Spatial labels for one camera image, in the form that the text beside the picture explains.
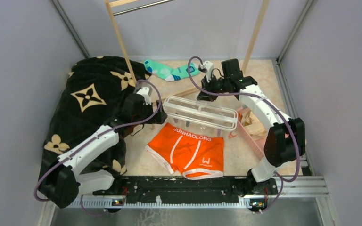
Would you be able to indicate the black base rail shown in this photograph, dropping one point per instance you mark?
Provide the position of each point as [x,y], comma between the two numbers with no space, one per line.
[179,192]

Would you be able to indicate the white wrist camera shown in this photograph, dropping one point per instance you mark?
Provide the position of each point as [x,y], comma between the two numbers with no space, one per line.
[145,92]
[207,68]

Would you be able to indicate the wooden drying rack frame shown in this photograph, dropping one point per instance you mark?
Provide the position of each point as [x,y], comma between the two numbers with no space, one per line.
[118,37]

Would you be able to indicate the orange underwear white trim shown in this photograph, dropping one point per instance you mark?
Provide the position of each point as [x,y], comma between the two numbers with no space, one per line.
[194,156]

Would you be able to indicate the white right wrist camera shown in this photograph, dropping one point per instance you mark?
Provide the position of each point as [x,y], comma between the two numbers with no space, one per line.
[207,68]

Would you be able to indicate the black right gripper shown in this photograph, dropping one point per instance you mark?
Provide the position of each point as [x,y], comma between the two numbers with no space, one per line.
[206,96]

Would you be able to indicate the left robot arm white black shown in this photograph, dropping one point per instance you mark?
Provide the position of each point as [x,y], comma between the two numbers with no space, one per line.
[61,179]

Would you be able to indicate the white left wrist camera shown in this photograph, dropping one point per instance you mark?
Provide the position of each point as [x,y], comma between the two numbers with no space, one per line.
[145,92]

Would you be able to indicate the salmon pink clothes peg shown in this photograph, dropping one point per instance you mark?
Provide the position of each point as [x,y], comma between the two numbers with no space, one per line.
[231,135]

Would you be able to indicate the black floral blanket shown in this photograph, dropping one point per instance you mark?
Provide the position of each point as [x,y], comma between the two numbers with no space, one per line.
[95,92]

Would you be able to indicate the green patterned sock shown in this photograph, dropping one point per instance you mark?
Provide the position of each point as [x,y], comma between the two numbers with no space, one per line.
[169,74]

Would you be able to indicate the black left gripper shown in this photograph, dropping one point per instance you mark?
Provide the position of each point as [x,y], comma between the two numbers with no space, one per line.
[159,117]

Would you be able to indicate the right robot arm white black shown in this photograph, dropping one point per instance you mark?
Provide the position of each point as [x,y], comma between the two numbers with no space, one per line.
[285,140]

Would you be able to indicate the beige cloth in basket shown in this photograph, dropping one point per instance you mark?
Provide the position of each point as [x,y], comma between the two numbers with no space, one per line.
[251,124]

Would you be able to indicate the pink perforated plastic basket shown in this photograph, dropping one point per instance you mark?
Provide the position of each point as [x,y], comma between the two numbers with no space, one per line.
[257,145]

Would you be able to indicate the white plastic clip hanger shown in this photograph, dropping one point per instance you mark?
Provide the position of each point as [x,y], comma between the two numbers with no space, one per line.
[201,113]

